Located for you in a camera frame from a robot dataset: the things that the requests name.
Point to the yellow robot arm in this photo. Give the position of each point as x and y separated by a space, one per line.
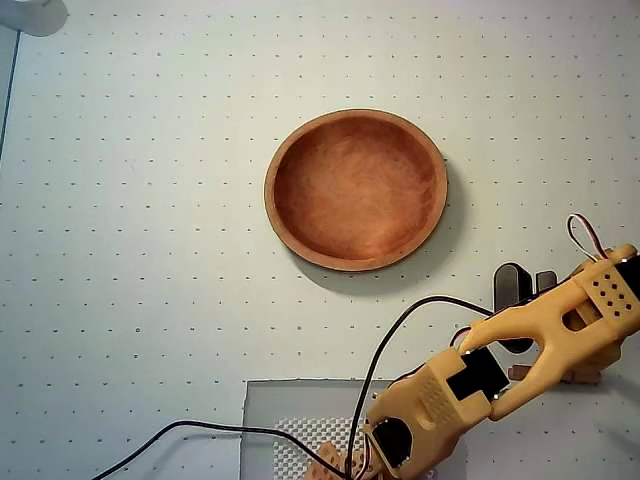
430 400

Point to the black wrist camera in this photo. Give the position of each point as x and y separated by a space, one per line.
507 287

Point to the white plastic object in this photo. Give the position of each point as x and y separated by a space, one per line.
35 17

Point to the white mesh mat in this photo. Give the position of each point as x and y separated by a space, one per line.
300 440

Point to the grey base plate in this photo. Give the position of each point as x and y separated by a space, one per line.
300 400

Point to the wooden clothespin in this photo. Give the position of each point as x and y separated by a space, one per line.
520 373

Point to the brown wooden bowl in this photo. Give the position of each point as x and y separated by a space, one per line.
355 190

